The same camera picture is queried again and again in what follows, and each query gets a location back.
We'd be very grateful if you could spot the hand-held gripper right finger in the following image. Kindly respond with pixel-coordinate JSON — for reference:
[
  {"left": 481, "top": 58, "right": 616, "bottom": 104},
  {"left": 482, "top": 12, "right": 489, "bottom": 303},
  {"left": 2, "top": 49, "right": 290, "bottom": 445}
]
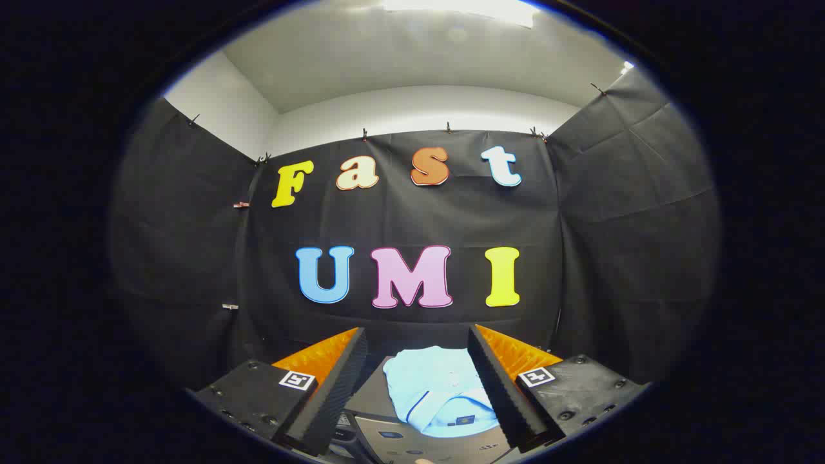
[{"left": 467, "top": 323, "right": 648, "bottom": 454}]

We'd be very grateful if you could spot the grey table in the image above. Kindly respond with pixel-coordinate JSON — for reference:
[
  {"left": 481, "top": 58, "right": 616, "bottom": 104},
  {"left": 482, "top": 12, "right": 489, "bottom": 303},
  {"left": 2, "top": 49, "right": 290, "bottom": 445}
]
[{"left": 345, "top": 354, "right": 516, "bottom": 464}]

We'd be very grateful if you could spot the light blue shirt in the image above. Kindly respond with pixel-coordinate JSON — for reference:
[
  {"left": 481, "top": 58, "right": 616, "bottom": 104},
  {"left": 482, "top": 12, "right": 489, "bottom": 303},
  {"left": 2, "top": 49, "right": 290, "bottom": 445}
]
[{"left": 383, "top": 346, "right": 500, "bottom": 439}]

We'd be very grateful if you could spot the ceiling light panel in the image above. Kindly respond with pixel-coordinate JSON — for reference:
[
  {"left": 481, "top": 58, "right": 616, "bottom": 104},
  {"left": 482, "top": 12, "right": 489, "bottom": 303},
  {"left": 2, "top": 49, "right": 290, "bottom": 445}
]
[{"left": 383, "top": 0, "right": 539, "bottom": 28}]

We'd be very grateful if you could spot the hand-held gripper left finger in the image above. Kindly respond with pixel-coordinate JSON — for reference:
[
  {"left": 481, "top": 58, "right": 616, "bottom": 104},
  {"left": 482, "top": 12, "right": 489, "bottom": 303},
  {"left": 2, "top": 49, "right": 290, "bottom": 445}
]
[{"left": 186, "top": 326, "right": 369, "bottom": 457}]

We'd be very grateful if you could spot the black backdrop cloth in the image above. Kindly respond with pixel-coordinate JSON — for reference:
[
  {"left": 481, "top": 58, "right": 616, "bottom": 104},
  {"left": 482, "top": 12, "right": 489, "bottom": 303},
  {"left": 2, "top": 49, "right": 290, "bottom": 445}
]
[{"left": 110, "top": 68, "right": 721, "bottom": 387}]

